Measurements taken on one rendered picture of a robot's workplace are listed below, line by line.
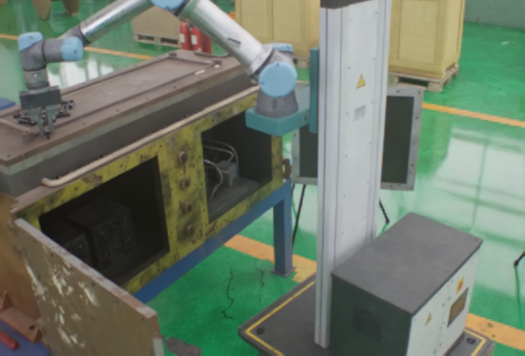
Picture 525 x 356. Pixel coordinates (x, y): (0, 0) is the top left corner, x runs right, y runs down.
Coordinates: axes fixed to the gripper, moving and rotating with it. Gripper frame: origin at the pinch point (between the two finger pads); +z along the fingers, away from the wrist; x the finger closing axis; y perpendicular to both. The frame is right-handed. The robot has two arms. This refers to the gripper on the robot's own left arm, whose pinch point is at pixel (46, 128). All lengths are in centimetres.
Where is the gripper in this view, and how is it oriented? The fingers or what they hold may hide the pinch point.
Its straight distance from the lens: 190.6
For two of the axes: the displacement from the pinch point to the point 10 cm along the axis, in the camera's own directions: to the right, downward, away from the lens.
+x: 9.0, -2.1, 3.9
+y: 4.4, 3.8, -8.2
